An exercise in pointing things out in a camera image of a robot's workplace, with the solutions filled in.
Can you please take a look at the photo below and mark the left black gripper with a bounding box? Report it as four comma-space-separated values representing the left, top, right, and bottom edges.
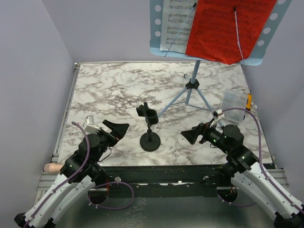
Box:
92, 120, 130, 164

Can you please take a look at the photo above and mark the light blue music stand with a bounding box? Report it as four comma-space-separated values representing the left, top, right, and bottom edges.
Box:
147, 0, 293, 129

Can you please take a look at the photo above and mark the black microphone stand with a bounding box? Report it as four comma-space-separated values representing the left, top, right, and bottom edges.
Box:
136, 102, 161, 152

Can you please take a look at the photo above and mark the pink microphone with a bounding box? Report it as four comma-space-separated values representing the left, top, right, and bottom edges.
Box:
44, 163, 63, 174

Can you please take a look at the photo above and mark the sheet music red folder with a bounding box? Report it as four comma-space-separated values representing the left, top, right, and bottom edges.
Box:
160, 0, 198, 54

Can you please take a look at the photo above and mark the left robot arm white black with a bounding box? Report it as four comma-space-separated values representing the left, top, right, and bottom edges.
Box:
14, 120, 129, 228

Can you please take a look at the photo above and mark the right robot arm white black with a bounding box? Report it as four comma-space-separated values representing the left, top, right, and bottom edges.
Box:
181, 123, 304, 228

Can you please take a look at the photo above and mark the clear plastic box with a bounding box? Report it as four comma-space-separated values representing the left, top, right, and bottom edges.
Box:
221, 89, 247, 124

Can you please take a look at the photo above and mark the yellow blue tool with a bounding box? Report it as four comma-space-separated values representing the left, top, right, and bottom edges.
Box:
246, 93, 252, 111

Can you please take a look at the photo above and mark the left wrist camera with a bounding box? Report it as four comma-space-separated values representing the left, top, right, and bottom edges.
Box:
83, 115, 100, 134

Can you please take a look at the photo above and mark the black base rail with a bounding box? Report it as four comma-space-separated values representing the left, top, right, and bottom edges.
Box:
102, 165, 232, 198

